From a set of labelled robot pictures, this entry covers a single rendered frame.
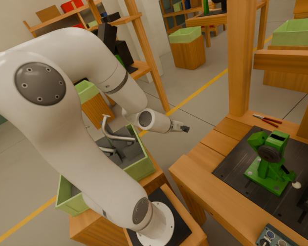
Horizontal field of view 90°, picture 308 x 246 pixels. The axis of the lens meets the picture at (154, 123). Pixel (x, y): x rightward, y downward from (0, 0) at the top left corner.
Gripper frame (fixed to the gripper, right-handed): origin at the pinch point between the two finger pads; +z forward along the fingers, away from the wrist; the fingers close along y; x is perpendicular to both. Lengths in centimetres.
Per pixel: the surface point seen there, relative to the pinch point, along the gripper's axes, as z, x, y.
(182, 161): 11.7, 18.1, 0.8
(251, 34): 4, -49, -31
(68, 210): -18, 57, 60
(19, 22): 41, -295, 573
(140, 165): 2.5, 24.3, 25.1
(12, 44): 44, -233, 601
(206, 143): 24.0, 5.9, -9.1
